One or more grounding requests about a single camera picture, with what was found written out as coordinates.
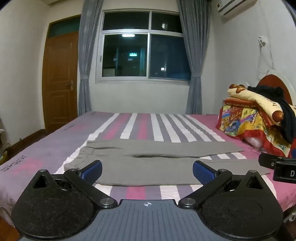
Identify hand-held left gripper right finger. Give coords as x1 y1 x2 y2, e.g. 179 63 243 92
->
178 160 264 209

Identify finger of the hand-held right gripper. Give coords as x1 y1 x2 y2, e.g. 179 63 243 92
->
258 153 279 169

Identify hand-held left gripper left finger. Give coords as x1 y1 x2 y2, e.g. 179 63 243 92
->
31 160 118 209

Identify grey pants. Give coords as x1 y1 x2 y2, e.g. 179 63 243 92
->
63 140 271 187

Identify pale pink pillow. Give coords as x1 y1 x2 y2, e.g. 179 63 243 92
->
245 136 264 149

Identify colourful patterned blanket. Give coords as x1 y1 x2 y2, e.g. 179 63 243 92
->
216 97 296 158

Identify black garment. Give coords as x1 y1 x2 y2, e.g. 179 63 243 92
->
247 85 296 144

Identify bed with striped sheet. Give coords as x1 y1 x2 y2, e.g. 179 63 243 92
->
0 111 296 224

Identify yellow printed blanket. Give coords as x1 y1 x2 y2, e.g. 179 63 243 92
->
227 84 296 124

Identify red wooden headboard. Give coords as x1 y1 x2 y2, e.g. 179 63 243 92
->
256 71 296 106

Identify brown wooden door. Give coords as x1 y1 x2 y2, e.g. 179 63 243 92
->
42 14 81 133

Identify grey curtain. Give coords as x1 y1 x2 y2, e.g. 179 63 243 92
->
77 0 104 116
177 0 212 114

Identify sliding glass window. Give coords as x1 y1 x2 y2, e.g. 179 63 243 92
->
96 9 193 84

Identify white air conditioner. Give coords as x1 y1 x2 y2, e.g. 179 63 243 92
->
216 0 258 16

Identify white hanging cable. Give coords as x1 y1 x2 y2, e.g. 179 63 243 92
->
260 45 279 75

